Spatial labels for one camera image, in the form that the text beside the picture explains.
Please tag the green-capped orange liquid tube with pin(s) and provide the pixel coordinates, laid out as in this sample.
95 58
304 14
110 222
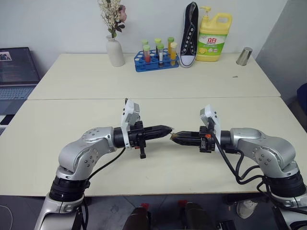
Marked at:
170 45

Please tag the white ceramic vase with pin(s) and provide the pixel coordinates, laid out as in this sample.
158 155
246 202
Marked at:
115 54

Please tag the white sneaker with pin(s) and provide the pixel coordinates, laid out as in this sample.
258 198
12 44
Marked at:
245 209

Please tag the small red block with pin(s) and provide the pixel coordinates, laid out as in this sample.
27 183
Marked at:
145 205

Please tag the dark rounded shape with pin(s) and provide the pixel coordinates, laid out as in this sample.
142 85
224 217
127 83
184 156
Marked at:
138 219
197 216

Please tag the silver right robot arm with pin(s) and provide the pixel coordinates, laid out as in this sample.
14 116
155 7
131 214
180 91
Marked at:
271 151

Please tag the brass padlock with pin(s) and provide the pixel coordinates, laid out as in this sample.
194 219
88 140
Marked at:
172 137

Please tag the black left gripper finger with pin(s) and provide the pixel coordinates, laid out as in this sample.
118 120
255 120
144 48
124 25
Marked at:
157 130
154 136

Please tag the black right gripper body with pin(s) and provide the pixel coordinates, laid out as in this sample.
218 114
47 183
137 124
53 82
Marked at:
206 141

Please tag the yellow detergent pump bottle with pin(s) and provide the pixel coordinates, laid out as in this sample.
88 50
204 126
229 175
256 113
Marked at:
211 43

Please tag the silver metal cup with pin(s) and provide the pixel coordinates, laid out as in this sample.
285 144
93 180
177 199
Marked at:
244 56

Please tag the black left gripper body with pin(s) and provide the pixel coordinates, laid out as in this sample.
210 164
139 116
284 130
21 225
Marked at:
136 139

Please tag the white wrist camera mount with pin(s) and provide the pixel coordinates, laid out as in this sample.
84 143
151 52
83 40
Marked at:
211 112
129 110

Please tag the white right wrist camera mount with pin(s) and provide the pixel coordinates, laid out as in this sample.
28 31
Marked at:
211 112

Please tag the blue chair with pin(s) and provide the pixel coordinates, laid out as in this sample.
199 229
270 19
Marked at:
302 103

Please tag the grey open laptop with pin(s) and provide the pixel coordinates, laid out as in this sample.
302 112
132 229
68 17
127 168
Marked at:
16 69

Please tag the pink artificial rose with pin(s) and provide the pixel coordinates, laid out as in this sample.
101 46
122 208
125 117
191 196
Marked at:
122 13

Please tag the black canvas sneaker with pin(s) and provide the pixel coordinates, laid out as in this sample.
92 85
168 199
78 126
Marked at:
189 43

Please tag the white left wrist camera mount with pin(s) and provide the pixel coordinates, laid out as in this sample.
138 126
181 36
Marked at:
129 110

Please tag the white dried flower sprig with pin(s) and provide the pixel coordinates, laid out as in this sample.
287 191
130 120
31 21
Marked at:
108 14

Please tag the green-capped red liquid tube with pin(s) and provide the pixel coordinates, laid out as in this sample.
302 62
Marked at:
146 55

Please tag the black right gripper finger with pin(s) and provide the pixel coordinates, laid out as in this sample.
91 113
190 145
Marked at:
189 142
189 134

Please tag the green-capped tube white label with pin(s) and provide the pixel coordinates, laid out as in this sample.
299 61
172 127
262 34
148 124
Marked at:
160 56

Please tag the blue test tube rack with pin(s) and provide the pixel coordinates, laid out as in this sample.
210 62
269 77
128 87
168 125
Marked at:
144 66

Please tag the yellow-capped orange liquid tube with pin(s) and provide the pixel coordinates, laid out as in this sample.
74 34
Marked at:
173 54

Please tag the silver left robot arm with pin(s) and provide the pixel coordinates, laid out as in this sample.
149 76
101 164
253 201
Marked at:
72 153

